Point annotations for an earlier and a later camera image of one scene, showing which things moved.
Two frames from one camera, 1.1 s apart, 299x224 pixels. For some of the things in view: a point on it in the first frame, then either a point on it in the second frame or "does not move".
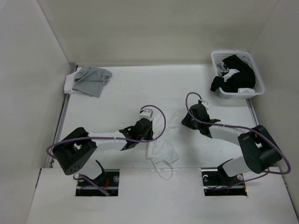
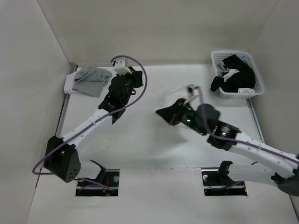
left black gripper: (149, 136) → (136, 76)
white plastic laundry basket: (217, 56) does not move
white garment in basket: (245, 90) does not move
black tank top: (245, 78) does not move
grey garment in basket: (221, 68) does not move
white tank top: (161, 149) → (193, 94)
